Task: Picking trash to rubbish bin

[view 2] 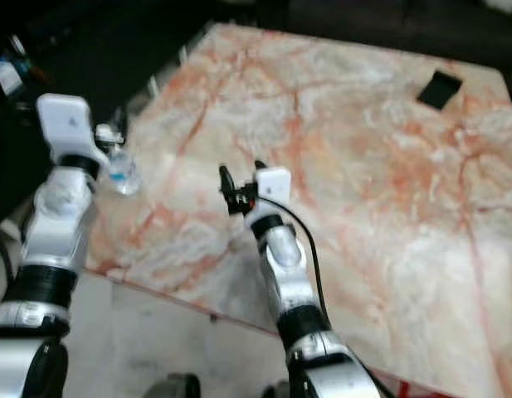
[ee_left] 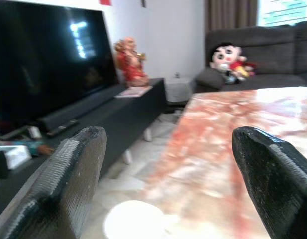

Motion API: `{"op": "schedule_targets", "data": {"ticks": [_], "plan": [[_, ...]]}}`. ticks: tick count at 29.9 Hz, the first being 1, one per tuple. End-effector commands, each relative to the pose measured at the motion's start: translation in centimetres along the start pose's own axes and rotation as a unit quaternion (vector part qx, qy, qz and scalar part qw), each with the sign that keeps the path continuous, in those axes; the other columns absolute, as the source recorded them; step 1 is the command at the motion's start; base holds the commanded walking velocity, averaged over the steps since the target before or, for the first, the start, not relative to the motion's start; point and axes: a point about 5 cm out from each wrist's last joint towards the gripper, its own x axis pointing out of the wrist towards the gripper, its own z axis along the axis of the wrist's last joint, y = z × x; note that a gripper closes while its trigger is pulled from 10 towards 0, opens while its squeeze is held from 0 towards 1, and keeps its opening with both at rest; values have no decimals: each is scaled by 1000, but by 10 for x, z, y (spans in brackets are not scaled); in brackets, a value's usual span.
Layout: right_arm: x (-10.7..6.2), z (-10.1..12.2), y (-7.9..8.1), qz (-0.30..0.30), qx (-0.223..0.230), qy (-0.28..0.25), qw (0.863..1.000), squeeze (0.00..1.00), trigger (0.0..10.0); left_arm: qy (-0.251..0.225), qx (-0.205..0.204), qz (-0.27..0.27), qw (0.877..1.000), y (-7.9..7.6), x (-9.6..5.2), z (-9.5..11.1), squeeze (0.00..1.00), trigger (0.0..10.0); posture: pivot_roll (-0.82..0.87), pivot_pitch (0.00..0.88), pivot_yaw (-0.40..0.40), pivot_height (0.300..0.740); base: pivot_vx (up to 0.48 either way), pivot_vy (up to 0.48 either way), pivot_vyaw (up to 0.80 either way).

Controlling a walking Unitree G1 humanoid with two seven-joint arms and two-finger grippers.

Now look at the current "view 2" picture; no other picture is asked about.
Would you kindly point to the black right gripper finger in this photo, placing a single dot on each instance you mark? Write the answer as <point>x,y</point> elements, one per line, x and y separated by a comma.
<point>102,149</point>

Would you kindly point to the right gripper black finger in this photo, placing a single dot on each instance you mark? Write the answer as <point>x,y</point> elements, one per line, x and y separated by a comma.
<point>260,168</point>
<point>231,187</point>

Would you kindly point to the clear plastic bottle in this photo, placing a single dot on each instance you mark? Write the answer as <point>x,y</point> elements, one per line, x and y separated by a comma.
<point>124,176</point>

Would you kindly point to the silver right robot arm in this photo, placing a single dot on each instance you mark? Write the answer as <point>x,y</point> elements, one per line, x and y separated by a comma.
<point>293,274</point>

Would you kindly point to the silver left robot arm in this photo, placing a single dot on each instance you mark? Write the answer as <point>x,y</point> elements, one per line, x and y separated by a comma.
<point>52,240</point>

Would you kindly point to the black low cabinet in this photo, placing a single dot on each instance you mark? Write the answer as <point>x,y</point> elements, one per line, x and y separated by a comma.
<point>90,50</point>

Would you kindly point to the white box with blue item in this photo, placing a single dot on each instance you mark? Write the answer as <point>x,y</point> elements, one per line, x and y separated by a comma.
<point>8,75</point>

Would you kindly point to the dark sofa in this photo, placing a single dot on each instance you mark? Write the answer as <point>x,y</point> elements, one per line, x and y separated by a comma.
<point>372,18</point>

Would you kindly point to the flat black square object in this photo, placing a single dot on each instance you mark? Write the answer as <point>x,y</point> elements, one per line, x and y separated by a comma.
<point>440,89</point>

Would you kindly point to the grey left robot foot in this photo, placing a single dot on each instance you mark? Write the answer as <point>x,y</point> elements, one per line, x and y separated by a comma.
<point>174,386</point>

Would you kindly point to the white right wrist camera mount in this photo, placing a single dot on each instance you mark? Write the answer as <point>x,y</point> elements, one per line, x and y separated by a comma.
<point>272,189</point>

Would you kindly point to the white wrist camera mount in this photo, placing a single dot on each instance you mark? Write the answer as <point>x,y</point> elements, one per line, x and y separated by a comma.
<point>272,189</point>
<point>65,124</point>

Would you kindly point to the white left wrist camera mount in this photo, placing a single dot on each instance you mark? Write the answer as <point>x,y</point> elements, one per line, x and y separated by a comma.
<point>65,124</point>

